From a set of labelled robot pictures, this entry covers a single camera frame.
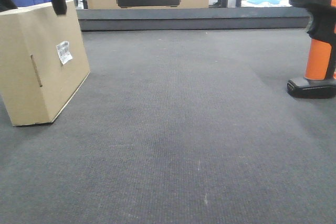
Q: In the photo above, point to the brown cardboard package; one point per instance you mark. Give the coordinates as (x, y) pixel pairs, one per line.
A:
(35, 86)

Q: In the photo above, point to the orange black barcode scanner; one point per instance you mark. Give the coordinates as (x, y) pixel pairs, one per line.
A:
(319, 79)

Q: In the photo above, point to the white barcode label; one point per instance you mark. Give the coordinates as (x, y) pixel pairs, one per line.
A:
(64, 52)

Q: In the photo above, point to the light blue tray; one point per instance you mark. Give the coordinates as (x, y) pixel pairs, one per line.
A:
(263, 3)

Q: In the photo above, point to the grey conveyor side rail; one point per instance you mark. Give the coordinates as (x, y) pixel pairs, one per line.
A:
(192, 19)

